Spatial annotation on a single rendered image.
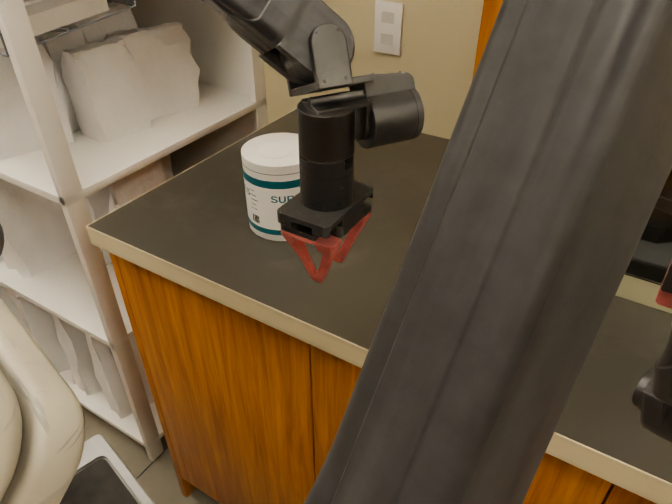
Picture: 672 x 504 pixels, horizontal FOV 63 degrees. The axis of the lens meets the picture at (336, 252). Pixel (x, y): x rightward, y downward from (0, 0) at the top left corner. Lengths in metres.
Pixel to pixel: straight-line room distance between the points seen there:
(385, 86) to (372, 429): 0.45
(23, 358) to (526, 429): 0.21
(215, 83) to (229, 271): 0.94
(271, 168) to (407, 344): 0.74
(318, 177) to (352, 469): 0.41
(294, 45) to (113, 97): 0.94
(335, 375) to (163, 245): 0.37
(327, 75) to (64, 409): 0.37
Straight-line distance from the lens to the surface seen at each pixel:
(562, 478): 0.83
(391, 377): 0.16
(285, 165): 0.88
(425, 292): 0.15
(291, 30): 0.52
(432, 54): 1.34
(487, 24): 0.73
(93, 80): 1.40
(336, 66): 0.53
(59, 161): 1.22
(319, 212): 0.57
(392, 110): 0.56
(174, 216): 1.07
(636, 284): 0.93
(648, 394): 0.47
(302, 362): 0.92
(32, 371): 0.27
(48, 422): 0.25
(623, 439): 0.75
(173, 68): 1.55
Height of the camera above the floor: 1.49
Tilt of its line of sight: 36 degrees down
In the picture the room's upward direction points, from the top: straight up
